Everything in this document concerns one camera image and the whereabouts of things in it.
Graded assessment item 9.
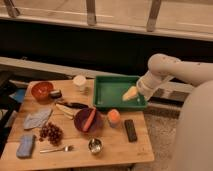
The black eraser block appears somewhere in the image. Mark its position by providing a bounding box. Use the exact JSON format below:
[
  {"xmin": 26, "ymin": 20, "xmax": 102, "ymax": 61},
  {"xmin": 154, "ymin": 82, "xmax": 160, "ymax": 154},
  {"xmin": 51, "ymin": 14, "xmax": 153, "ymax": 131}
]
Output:
[{"xmin": 124, "ymin": 119, "xmax": 137, "ymax": 142}]

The red bowl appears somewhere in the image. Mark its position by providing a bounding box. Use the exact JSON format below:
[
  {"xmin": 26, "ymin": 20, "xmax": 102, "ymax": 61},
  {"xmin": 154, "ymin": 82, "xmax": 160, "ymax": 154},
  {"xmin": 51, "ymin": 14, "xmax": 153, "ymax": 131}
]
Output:
[{"xmin": 31, "ymin": 81, "xmax": 53, "ymax": 101}]

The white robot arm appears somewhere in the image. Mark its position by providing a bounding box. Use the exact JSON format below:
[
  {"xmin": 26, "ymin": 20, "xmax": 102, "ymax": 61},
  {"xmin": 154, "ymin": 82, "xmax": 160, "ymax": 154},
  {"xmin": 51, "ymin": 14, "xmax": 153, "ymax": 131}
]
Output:
[{"xmin": 122, "ymin": 54, "xmax": 213, "ymax": 171}]

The purple bowl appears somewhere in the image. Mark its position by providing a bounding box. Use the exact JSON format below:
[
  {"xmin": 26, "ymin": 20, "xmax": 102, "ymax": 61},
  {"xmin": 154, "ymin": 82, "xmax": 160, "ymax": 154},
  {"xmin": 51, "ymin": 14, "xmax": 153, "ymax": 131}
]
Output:
[{"xmin": 74, "ymin": 108, "xmax": 103, "ymax": 134}]

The green plastic tray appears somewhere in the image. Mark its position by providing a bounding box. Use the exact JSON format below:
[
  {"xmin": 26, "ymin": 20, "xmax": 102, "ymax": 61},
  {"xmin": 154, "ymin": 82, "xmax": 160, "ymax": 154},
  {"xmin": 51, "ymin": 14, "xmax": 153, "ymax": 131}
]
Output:
[{"xmin": 93, "ymin": 76, "xmax": 147, "ymax": 110}]

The orange fruit cup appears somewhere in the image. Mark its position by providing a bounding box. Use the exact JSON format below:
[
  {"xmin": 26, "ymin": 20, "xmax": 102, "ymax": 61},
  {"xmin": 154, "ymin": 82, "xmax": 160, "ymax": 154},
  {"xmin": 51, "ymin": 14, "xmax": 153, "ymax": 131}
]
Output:
[{"xmin": 107, "ymin": 109, "xmax": 121, "ymax": 127}]

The orange carrot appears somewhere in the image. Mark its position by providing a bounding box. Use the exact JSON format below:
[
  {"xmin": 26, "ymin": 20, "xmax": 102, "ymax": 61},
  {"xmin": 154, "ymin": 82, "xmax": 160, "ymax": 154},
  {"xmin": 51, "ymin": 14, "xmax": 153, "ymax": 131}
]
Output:
[{"xmin": 83, "ymin": 108, "xmax": 96, "ymax": 132}]

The white cup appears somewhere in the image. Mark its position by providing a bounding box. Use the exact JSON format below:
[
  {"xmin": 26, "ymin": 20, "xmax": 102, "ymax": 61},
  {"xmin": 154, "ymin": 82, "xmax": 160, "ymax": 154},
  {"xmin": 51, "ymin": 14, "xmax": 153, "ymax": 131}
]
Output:
[{"xmin": 73, "ymin": 75, "xmax": 87, "ymax": 92}]

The small metal cup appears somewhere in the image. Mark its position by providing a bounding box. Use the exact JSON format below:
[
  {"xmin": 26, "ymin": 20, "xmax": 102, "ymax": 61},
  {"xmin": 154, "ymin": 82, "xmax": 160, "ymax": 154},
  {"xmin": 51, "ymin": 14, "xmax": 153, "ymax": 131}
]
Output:
[{"xmin": 88, "ymin": 138, "xmax": 103, "ymax": 155}]

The banana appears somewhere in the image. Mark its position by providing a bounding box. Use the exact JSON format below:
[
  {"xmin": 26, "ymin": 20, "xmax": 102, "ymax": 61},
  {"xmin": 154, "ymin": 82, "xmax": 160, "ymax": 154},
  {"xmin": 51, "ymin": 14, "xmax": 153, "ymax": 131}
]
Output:
[{"xmin": 55, "ymin": 103, "xmax": 74, "ymax": 120}]

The wooden table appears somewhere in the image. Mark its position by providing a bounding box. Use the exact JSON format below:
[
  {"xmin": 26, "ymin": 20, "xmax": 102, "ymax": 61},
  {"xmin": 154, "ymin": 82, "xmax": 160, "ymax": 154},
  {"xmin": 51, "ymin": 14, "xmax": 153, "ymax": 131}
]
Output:
[{"xmin": 0, "ymin": 79, "xmax": 155, "ymax": 171}]

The metal spoon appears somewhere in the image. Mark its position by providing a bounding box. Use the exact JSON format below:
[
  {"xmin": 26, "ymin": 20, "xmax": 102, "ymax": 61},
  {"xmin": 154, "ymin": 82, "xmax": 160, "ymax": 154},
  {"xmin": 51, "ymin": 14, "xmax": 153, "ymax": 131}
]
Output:
[{"xmin": 40, "ymin": 145, "xmax": 73, "ymax": 153}]

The bunch of red grapes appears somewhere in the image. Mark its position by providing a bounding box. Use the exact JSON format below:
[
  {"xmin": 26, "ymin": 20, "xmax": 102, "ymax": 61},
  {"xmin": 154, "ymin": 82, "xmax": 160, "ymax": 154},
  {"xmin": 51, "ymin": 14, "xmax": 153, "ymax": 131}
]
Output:
[{"xmin": 39, "ymin": 122, "xmax": 63, "ymax": 146}]

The grey cloth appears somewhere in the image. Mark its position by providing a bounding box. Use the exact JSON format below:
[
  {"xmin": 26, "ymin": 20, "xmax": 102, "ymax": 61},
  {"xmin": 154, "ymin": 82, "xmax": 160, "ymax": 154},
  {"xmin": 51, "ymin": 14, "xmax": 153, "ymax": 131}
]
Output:
[{"xmin": 23, "ymin": 108, "xmax": 52, "ymax": 130}]

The blue sponge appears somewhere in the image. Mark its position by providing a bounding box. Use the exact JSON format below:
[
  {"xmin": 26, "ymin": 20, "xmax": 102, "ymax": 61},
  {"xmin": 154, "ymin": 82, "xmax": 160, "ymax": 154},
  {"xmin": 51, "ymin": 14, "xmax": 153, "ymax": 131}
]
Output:
[{"xmin": 16, "ymin": 134, "xmax": 36, "ymax": 158}]

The black handled knife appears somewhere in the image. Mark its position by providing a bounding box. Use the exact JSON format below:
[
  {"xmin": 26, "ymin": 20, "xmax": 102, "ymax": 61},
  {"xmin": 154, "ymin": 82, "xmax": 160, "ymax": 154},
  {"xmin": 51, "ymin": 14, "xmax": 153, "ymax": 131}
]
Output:
[{"xmin": 57, "ymin": 102, "xmax": 89, "ymax": 109}]

